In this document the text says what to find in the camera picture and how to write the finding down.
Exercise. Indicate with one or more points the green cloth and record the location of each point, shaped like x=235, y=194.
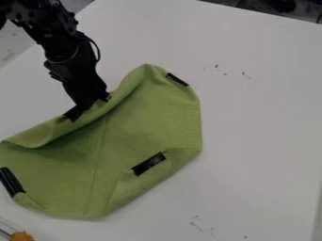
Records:
x=121, y=141

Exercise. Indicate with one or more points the orange toy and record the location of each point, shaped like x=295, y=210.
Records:
x=21, y=236

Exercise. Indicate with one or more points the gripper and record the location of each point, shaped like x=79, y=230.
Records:
x=77, y=78

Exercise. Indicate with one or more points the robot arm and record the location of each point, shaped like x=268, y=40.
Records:
x=46, y=22

